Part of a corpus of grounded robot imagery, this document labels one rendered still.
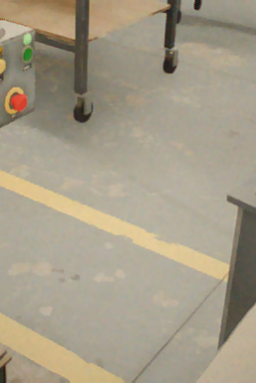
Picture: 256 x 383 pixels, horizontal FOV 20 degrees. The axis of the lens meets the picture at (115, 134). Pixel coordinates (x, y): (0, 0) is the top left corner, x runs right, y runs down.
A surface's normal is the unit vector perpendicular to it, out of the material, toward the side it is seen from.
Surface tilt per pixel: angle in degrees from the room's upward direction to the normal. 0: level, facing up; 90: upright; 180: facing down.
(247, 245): 90
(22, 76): 90
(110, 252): 0
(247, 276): 90
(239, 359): 0
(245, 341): 0
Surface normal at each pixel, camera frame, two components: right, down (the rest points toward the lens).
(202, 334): 0.04, -0.89
